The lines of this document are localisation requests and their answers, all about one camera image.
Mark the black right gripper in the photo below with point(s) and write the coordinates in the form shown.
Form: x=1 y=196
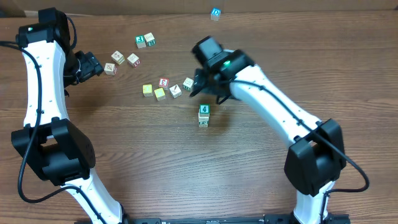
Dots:
x=204 y=84

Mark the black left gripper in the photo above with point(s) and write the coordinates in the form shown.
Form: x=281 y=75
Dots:
x=91 y=65

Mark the white green grid block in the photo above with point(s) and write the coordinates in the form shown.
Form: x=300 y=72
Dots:
x=188 y=84

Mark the green number four block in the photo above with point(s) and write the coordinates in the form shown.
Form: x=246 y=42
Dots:
x=204 y=110

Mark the white animal picture block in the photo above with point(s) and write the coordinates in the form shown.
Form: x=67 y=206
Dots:
x=203 y=118

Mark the white green wooden block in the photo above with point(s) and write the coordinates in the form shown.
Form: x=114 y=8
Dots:
x=203 y=124

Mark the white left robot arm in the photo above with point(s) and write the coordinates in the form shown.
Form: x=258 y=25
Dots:
x=49 y=143

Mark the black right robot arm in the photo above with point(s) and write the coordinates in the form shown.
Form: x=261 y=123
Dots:
x=315 y=148

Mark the tan red picture block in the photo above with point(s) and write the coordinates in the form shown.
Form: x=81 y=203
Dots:
x=110 y=69

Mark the white pencil picture block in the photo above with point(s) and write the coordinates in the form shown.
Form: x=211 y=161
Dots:
x=175 y=91

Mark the white red picture block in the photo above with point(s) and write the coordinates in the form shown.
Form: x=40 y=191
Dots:
x=133 y=60

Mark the red number three block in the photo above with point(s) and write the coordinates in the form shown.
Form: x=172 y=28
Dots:
x=164 y=83

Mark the yellow block right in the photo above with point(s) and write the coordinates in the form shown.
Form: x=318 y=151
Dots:
x=160 y=94

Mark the yellow block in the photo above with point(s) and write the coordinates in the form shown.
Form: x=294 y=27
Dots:
x=160 y=94
x=147 y=90

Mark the green J wooden block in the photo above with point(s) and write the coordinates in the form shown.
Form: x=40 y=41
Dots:
x=140 y=41

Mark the yellow block left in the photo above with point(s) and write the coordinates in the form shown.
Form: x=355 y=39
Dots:
x=147 y=90

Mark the green R wooden block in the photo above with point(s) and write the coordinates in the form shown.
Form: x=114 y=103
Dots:
x=150 y=40

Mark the blue letter block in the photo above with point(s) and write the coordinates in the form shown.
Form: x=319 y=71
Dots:
x=215 y=14

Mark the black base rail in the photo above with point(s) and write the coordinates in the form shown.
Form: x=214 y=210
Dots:
x=211 y=220

